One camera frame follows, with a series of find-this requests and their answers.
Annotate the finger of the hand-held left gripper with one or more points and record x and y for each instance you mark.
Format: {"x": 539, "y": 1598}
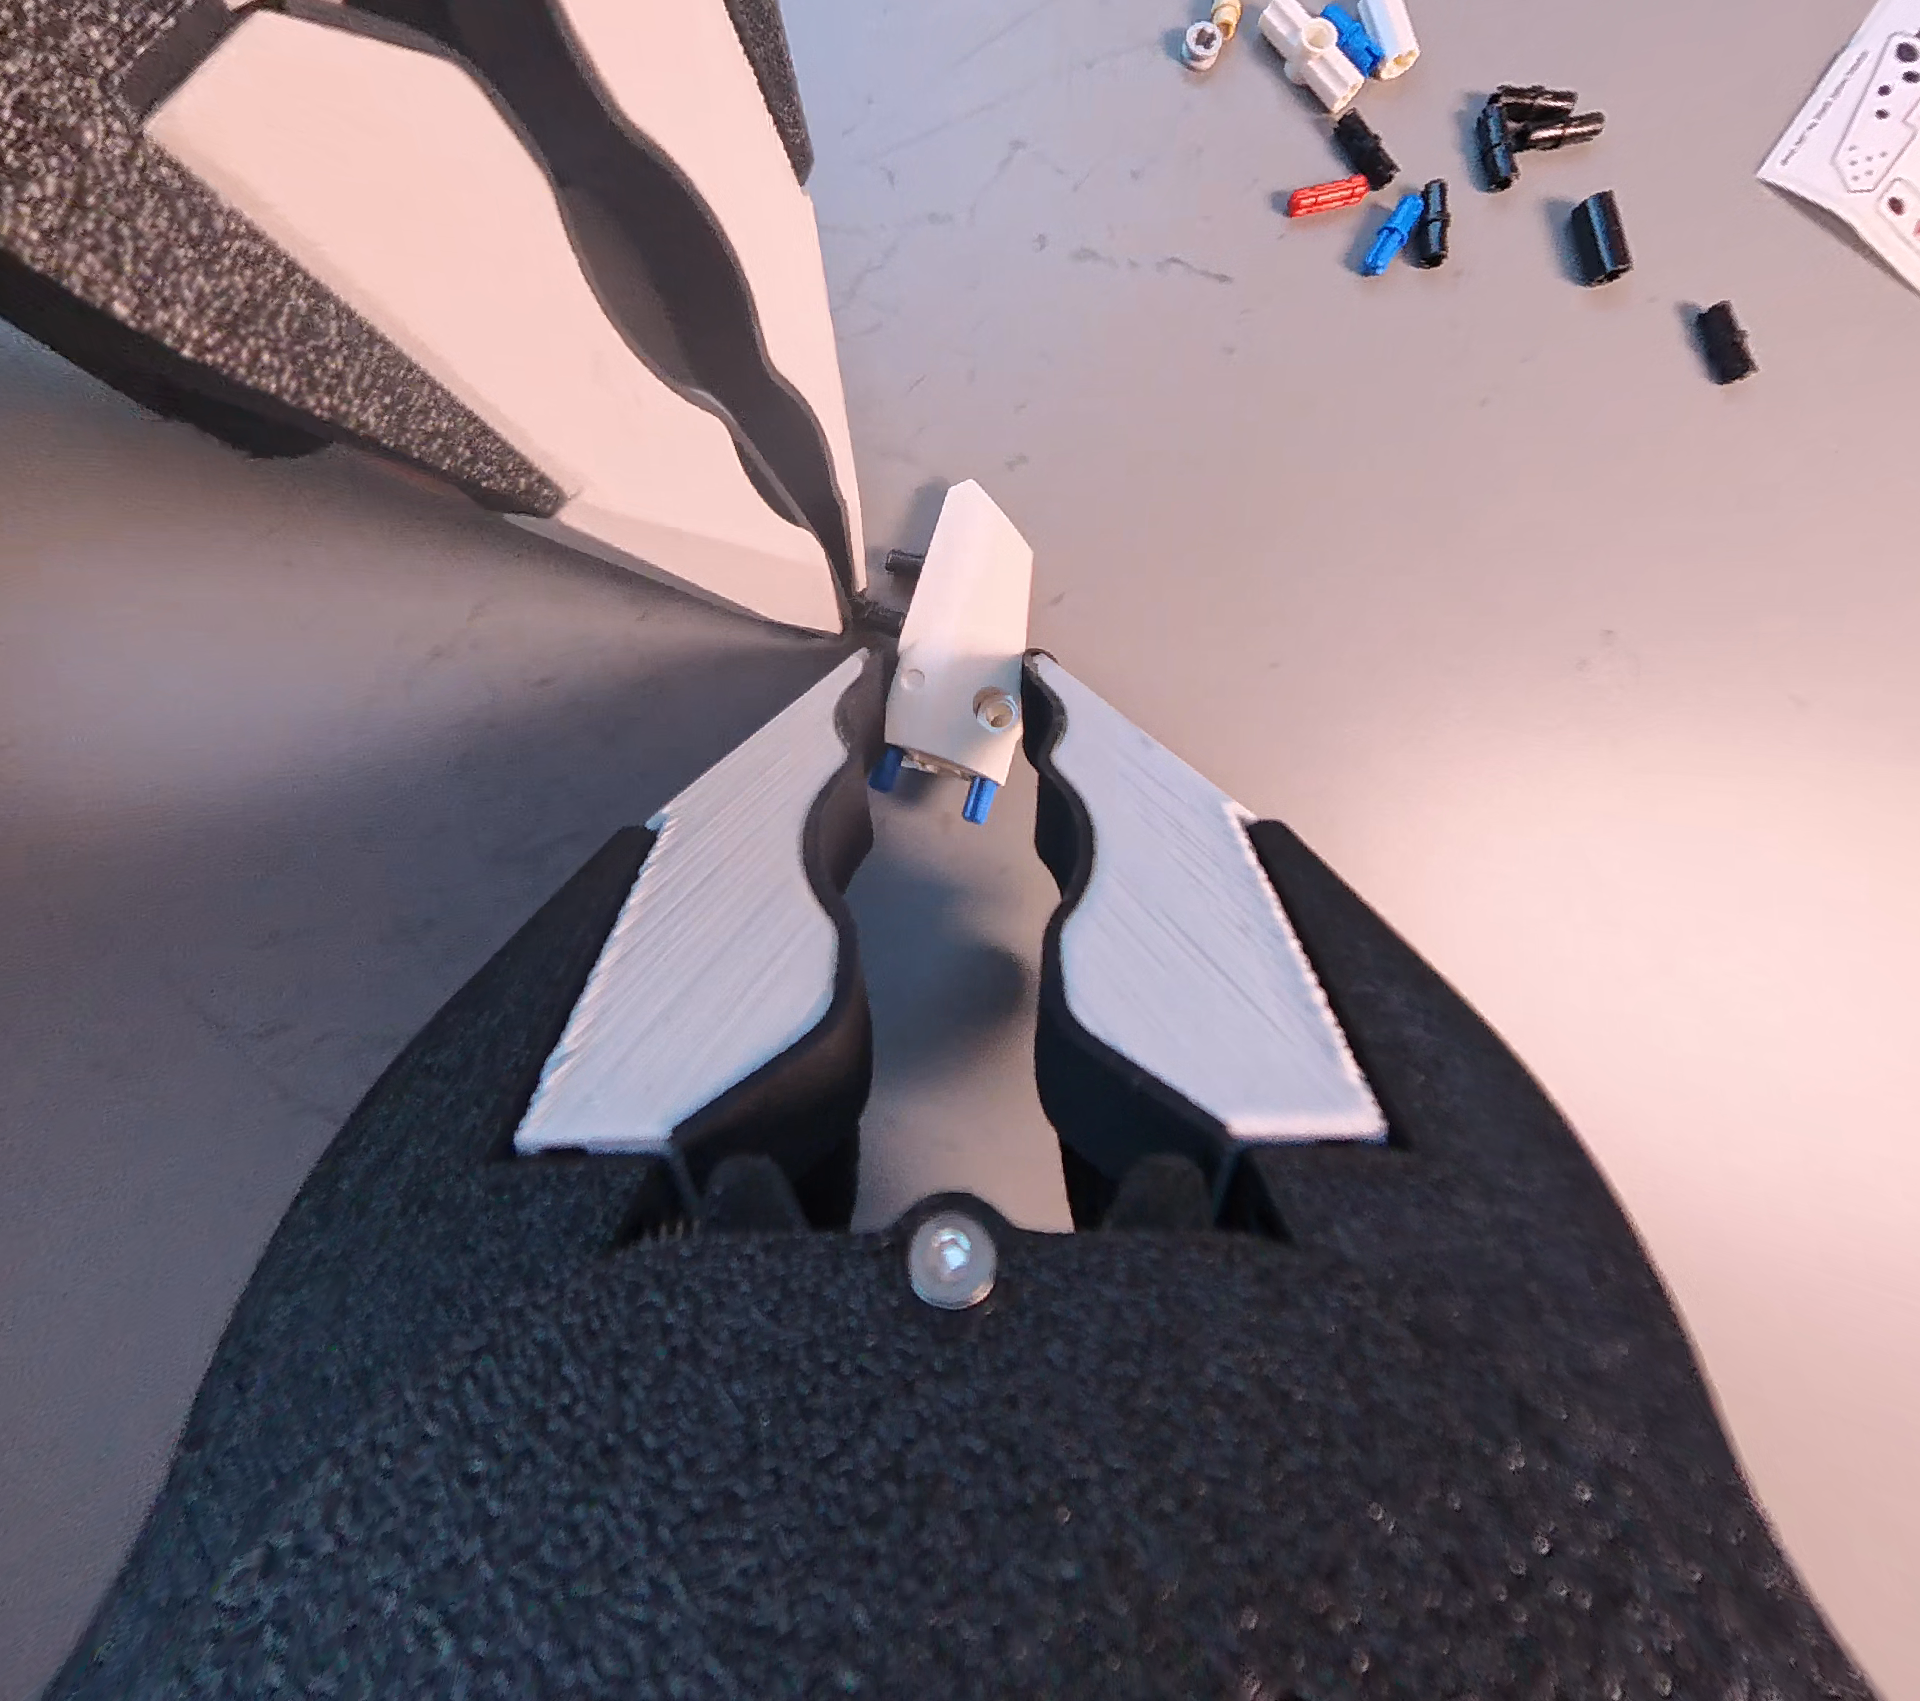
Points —
{"x": 675, "y": 37}
{"x": 420, "y": 230}

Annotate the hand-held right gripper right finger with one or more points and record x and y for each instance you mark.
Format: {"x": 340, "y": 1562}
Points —
{"x": 1200, "y": 967}

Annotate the blue toy pin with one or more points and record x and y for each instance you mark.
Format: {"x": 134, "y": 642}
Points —
{"x": 981, "y": 804}
{"x": 887, "y": 768}

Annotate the white toy panel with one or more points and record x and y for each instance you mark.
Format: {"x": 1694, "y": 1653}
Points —
{"x": 969, "y": 621}

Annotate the pile of small toy parts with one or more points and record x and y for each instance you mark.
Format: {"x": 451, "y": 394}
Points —
{"x": 1321, "y": 37}

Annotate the white sticker sheet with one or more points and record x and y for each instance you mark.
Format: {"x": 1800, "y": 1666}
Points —
{"x": 1860, "y": 127}

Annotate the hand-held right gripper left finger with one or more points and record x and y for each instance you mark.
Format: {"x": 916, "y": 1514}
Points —
{"x": 704, "y": 967}

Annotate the grey desk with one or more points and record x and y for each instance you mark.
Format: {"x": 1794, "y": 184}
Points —
{"x": 1351, "y": 608}

